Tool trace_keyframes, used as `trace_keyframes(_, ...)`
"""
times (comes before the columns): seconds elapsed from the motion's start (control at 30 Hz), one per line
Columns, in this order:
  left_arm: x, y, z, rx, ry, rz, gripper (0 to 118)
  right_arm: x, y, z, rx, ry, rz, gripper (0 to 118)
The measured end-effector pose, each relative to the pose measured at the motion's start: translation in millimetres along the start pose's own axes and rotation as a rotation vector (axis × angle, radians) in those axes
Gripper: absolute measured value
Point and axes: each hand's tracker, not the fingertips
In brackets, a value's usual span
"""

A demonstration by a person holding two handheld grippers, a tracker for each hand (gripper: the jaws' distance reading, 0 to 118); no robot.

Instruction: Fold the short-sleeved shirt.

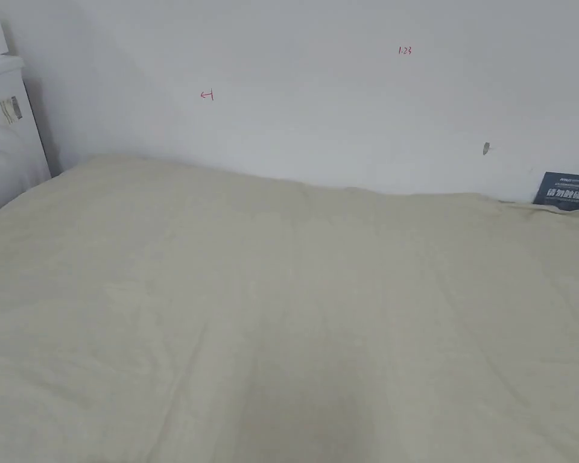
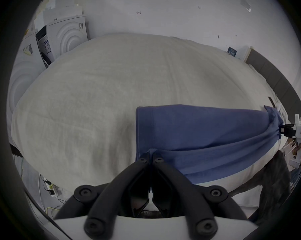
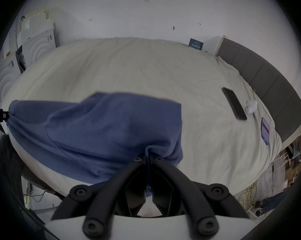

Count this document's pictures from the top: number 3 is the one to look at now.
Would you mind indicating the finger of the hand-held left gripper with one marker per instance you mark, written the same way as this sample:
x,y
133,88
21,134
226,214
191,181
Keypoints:
x,y
0,115

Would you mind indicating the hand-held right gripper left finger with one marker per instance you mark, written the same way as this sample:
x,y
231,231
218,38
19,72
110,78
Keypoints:
x,y
108,196

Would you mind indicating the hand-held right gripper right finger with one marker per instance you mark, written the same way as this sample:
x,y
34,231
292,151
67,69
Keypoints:
x,y
188,196

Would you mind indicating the blue shirt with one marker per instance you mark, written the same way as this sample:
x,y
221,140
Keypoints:
x,y
103,134

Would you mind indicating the blue card with red stripe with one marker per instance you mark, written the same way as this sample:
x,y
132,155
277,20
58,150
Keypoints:
x,y
265,131

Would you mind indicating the black phone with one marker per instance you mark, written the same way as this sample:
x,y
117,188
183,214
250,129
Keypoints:
x,y
235,104

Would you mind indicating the small white earbud case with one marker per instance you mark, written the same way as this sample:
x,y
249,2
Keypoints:
x,y
251,107

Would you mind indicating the bed with beige sheet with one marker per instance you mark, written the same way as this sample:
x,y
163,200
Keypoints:
x,y
145,66

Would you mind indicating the dark grey padded headboard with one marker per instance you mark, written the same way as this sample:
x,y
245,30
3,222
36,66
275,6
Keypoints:
x,y
270,84

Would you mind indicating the blue sign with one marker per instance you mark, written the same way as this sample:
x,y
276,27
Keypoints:
x,y
196,44

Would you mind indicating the white board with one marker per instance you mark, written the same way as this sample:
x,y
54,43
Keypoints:
x,y
211,45

